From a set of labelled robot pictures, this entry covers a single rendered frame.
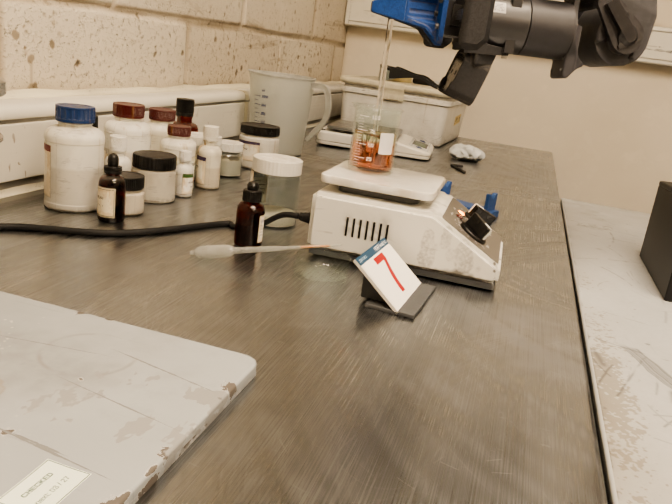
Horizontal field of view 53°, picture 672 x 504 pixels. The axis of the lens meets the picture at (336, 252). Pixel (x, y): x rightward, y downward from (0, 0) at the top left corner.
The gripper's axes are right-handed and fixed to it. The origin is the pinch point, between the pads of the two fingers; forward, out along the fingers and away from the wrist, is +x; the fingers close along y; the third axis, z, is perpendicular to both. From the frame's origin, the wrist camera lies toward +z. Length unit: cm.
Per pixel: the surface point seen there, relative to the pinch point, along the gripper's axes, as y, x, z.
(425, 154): 73, -20, 24
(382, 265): -13.8, 0.8, 22.8
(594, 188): 120, -82, 35
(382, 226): -6.7, 0.1, 21.0
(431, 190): -5.8, -4.4, 17.0
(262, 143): 40.1, 14.4, 21.1
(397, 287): -15.0, -0.7, 24.4
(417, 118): 102, -22, 20
